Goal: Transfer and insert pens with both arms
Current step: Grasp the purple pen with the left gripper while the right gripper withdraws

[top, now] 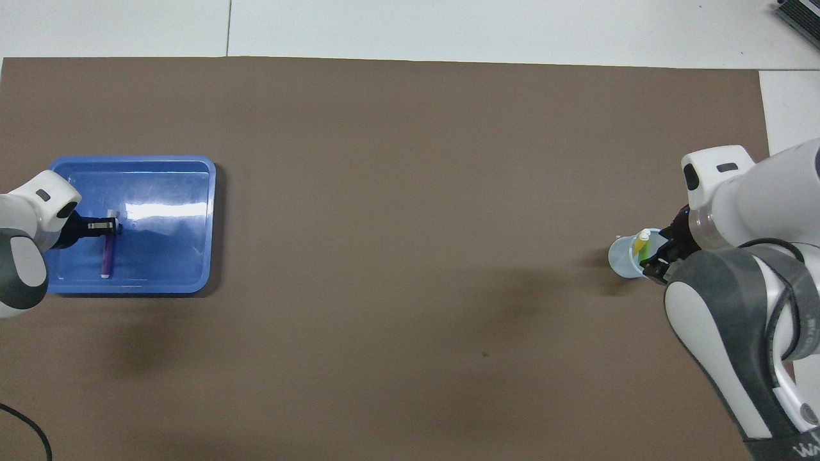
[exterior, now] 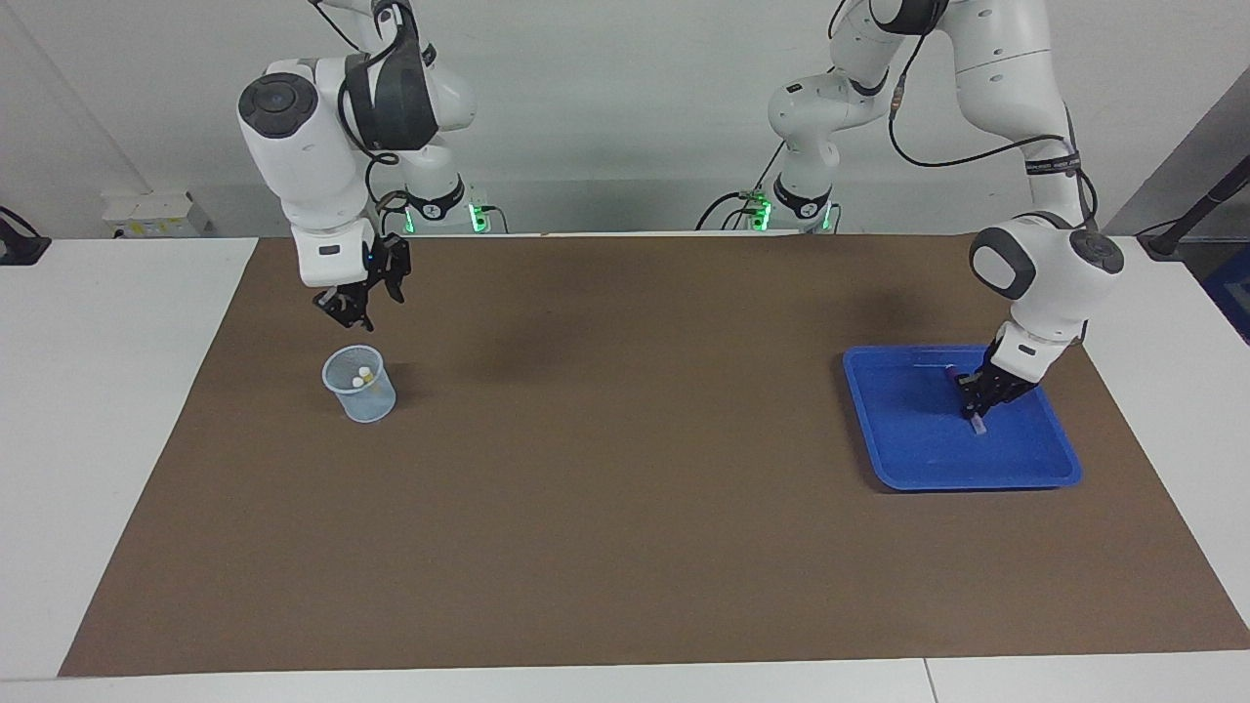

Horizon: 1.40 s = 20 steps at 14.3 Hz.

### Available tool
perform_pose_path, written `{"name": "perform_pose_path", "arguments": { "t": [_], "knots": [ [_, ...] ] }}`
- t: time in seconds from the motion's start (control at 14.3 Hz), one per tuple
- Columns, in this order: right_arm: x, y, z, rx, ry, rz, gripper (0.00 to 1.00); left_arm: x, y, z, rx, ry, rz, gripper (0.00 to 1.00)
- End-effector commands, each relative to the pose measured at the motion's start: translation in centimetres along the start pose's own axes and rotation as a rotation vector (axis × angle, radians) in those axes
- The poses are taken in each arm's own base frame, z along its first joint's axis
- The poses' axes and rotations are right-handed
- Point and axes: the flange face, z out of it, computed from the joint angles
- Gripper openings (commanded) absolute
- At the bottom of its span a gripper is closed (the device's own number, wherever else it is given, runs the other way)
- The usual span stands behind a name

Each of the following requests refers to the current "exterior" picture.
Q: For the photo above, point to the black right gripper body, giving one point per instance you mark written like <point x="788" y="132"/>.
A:
<point x="391" y="259"/>

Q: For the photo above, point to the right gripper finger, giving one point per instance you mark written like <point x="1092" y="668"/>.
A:
<point x="352" y="308"/>
<point x="397" y="288"/>

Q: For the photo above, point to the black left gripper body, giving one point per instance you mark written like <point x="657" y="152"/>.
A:
<point x="1001" y="379"/>

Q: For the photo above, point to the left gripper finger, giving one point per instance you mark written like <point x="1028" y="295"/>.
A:
<point x="992" y="410"/>
<point x="970" y="402"/>

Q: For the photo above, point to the purple pen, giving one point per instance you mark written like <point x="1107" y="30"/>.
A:
<point x="978" y="426"/>

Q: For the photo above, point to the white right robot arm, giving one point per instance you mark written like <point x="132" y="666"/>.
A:
<point x="303" y="156"/>

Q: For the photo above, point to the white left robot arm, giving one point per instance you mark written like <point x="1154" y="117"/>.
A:
<point x="1006" y="59"/>

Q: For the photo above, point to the blue plastic tray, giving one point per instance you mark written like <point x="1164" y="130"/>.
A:
<point x="1016" y="459"/>

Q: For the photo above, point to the pale blue mesh pen cup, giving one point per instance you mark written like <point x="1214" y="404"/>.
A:
<point x="366" y="405"/>

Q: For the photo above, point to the white box with yellow labels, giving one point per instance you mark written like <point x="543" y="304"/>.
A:
<point x="146" y="210"/>

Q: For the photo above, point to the blue crate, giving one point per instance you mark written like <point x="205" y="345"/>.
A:
<point x="1235" y="293"/>

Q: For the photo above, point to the black stand pole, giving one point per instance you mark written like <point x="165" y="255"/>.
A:
<point x="1206" y="200"/>

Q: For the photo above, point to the brown table mat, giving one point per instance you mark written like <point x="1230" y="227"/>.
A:
<point x="625" y="537"/>

